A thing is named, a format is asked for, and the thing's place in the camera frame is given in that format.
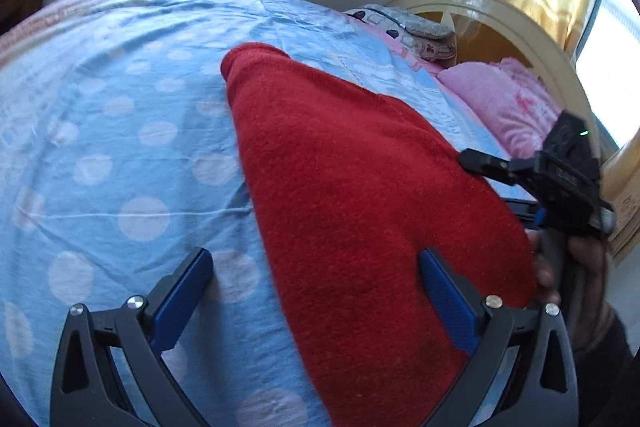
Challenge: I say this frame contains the person's right hand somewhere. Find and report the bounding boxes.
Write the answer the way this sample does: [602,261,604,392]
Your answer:
[525,228,613,353]

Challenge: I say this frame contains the bright side window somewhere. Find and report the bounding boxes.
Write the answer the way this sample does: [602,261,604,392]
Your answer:
[575,0,640,152]

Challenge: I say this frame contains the cream wooden headboard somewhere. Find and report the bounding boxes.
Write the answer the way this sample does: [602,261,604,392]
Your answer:
[382,0,607,168]

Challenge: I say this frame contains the person's right forearm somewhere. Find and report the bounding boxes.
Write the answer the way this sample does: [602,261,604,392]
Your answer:
[572,302,640,427]

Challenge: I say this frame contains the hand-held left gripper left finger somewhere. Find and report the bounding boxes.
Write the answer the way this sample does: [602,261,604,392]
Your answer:
[49,247,215,427]

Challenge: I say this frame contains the blue pink dotted bed sheet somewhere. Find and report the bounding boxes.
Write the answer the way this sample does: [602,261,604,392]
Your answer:
[0,0,531,427]

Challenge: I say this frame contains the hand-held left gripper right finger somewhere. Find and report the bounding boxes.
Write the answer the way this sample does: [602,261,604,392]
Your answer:
[419,248,581,427]

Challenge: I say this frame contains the red towel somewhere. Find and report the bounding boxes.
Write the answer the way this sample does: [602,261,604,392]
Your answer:
[221,43,538,427]

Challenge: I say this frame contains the beige box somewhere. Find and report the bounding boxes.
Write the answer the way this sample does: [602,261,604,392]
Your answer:
[600,147,640,259]

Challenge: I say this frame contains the grey patterned pillow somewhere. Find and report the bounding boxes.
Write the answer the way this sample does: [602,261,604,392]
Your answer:
[345,4,458,62]

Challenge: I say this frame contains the pink pillow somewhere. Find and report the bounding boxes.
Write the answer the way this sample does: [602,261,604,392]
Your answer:
[437,57,564,160]

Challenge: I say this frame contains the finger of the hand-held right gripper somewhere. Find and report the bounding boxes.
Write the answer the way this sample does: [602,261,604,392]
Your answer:
[459,148,538,188]
[505,199,547,234]

